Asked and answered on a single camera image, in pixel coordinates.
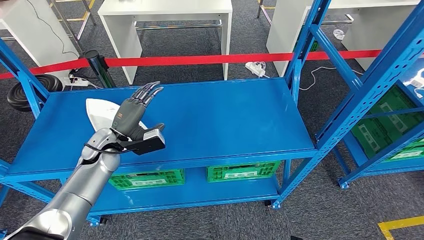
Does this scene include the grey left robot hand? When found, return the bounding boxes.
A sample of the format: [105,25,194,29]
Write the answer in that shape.
[110,81,166,142]

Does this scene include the white plastic shell part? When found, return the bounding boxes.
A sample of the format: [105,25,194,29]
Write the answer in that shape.
[85,98,148,133]

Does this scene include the blue steel shelf rack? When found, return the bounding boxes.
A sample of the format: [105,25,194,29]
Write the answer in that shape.
[332,59,424,190]
[0,0,424,228]

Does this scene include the white power strip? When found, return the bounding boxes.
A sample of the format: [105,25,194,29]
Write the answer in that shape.
[64,76,90,88]
[245,61,268,79]

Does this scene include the green plastic crate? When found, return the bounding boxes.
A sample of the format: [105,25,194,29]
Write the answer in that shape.
[384,139,424,163]
[108,168,186,191]
[206,160,282,183]
[351,84,424,160]
[293,29,321,53]

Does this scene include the red barrier belt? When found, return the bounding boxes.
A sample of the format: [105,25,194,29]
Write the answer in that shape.
[0,49,382,80]

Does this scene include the black round rubber base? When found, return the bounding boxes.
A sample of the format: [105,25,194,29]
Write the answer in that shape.
[6,73,64,113]

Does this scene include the white table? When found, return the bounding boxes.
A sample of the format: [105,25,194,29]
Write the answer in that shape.
[0,0,80,79]
[97,0,233,85]
[266,0,424,78]

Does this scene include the white power adapter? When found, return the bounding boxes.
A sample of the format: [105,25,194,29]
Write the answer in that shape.
[410,76,424,100]

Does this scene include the yellow floor tape square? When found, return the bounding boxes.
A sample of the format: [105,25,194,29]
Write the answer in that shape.
[377,215,424,240]

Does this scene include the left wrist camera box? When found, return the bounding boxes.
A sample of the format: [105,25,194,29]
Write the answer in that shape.
[115,128,167,157]

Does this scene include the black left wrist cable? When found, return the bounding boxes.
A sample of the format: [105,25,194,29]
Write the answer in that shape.
[84,142,133,156]

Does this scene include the black stanchion post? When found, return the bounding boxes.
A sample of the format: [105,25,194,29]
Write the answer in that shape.
[84,50,117,89]

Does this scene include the chrome steel frame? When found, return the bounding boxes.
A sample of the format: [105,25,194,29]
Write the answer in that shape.
[135,19,223,31]
[256,0,355,27]
[47,0,98,54]

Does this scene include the thin black cable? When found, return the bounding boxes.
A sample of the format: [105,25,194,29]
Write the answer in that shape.
[24,0,80,59]

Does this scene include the white floor cable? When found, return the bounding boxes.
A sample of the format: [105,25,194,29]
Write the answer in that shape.
[299,66,365,91]

